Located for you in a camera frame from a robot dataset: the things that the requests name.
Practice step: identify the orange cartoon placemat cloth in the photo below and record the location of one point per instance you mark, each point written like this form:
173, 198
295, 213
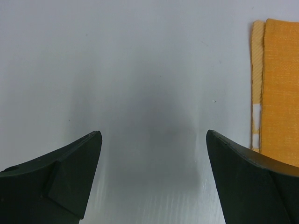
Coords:
274, 48

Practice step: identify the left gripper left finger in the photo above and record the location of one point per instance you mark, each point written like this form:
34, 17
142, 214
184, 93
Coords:
53, 188

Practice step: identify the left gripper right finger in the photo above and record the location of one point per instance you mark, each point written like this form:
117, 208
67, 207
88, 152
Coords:
252, 188

